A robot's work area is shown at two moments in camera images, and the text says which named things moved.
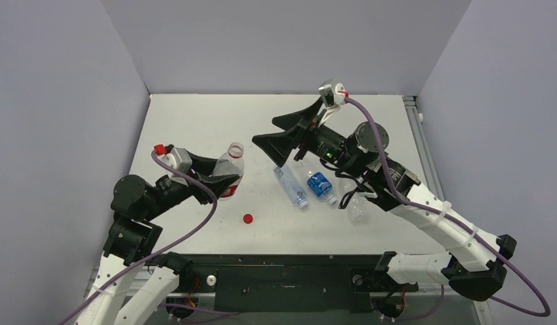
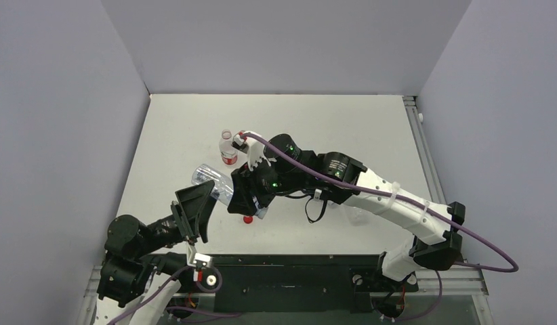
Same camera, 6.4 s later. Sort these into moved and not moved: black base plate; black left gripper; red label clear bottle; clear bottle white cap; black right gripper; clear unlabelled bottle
Moved: black left gripper; black right gripper; clear bottle white cap; red label clear bottle
Not moved: black base plate; clear unlabelled bottle
